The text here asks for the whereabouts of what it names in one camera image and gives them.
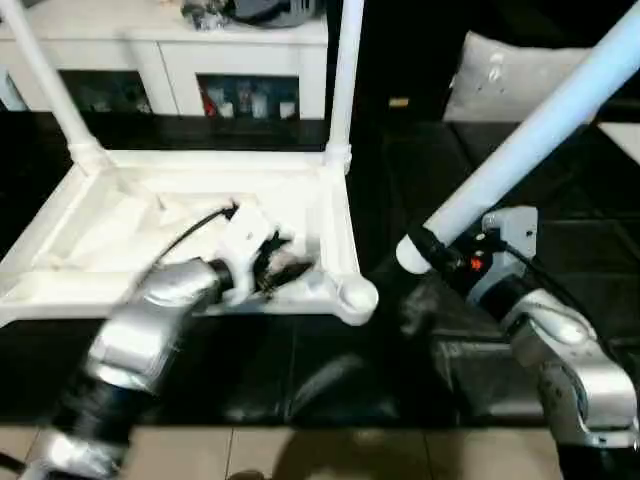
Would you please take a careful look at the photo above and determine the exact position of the white plastic table top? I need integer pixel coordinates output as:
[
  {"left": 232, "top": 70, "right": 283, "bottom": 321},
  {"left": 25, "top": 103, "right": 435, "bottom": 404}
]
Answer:
[{"left": 0, "top": 148, "right": 380, "bottom": 327}]

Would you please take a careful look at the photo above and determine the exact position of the black work mat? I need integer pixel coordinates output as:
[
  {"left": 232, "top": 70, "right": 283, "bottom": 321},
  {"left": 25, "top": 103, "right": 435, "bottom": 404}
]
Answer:
[{"left": 0, "top": 109, "right": 640, "bottom": 429}]

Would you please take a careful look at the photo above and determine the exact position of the grey cushion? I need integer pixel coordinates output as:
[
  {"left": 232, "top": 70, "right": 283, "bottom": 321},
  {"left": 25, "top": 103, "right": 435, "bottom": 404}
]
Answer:
[{"left": 443, "top": 30, "right": 609, "bottom": 124}]

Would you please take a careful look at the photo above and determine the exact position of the white flat board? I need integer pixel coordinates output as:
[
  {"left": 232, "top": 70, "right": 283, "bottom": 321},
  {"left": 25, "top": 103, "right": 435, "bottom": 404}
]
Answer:
[{"left": 598, "top": 122, "right": 640, "bottom": 166}]

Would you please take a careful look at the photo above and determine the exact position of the black box with gold label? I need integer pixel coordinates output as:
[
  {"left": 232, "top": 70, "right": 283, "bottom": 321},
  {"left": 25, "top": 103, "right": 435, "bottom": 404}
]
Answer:
[{"left": 362, "top": 0, "right": 626, "bottom": 124}]

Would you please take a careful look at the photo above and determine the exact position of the dark round device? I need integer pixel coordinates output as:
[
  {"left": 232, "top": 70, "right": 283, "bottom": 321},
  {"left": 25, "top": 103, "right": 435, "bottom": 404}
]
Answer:
[{"left": 229, "top": 0, "right": 326, "bottom": 29}]

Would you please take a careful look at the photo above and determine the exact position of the white glass-door cabinet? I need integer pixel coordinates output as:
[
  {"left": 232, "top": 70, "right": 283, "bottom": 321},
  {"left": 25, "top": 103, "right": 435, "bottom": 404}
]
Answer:
[{"left": 0, "top": 0, "right": 331, "bottom": 121}]

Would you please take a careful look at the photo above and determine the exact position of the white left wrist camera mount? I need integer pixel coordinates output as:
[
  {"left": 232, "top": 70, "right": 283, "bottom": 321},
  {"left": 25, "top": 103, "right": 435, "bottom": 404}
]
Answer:
[{"left": 217, "top": 204, "right": 282, "bottom": 302}]

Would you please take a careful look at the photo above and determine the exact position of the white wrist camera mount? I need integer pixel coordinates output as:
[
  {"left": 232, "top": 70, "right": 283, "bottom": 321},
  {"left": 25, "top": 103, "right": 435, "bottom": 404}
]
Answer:
[
  {"left": 217, "top": 204, "right": 282, "bottom": 302},
  {"left": 467, "top": 207, "right": 540, "bottom": 302}
]

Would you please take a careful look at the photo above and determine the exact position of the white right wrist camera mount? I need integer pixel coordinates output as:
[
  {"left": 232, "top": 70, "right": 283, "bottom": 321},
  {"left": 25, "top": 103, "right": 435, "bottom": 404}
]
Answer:
[{"left": 467, "top": 207, "right": 540, "bottom": 302}]

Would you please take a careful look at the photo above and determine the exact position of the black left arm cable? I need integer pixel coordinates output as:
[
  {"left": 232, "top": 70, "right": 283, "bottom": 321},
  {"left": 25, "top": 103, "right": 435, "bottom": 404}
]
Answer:
[{"left": 144, "top": 199, "right": 242, "bottom": 281}]

